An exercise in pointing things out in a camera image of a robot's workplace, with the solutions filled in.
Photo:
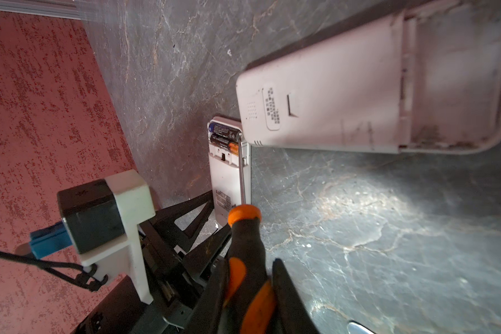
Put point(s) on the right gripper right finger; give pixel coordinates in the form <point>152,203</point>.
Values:
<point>292,314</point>

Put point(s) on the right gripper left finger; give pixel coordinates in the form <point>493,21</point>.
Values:
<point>207,313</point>

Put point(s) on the orange black screwdriver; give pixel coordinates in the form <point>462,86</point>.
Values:
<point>249,300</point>

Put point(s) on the white air conditioner remote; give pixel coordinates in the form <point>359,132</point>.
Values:
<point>230,173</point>

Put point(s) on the grey white remote control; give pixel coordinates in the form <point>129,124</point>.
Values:
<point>425,79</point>

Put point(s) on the blue black batteries in remote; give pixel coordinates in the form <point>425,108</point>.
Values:
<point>224,137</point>

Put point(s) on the metal spoon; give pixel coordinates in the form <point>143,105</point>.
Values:
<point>355,328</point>

